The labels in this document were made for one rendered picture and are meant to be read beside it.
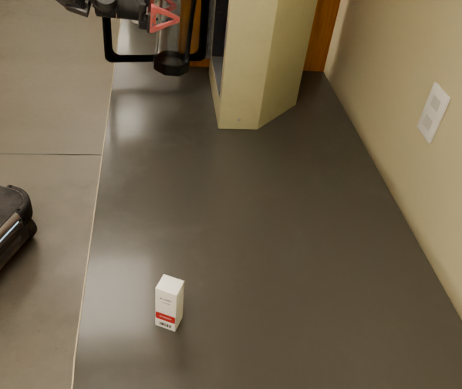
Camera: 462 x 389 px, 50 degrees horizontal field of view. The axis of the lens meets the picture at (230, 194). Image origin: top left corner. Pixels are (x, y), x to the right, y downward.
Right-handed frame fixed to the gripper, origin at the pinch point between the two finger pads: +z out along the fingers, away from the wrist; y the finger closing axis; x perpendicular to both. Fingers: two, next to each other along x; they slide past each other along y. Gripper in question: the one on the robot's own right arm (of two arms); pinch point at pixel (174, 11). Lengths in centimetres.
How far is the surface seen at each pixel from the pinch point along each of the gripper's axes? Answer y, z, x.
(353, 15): 14, 56, 1
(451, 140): -52, 53, 1
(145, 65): 21.6, -5.4, 26.4
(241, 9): -15.2, 13.6, -7.9
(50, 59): 220, -61, 126
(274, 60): -13.9, 24.6, 4.5
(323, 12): 20, 49, 3
